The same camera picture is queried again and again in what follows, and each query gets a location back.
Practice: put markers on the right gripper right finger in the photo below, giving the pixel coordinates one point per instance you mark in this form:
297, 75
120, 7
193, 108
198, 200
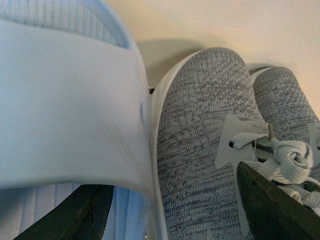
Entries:
271, 213

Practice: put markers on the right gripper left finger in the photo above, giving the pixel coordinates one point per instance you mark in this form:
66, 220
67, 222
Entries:
81, 216

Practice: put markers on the grey knit sneaker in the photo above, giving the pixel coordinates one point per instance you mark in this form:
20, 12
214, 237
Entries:
283, 104
205, 122

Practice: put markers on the light blue slipper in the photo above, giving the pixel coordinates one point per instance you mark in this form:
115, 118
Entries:
74, 109

